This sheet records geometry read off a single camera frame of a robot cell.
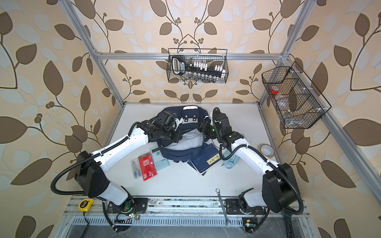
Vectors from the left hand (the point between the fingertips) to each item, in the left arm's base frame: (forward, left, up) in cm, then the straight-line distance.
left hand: (180, 135), depth 80 cm
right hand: (+4, -9, +2) cm, 10 cm away
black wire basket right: (+12, -60, +16) cm, 64 cm away
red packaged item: (-11, +20, -20) cm, 31 cm away
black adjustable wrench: (-38, -53, -17) cm, 67 cm away
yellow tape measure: (-31, +47, -17) cm, 59 cm away
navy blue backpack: (+2, -6, -12) cm, 14 cm away
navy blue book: (-5, -17, -15) cm, 23 cm away
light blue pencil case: (-9, -30, -14) cm, 34 cm away
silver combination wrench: (-38, -24, -19) cm, 49 cm away
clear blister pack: (-12, +27, -19) cm, 35 cm away
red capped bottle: (+25, -55, +12) cm, 62 cm away
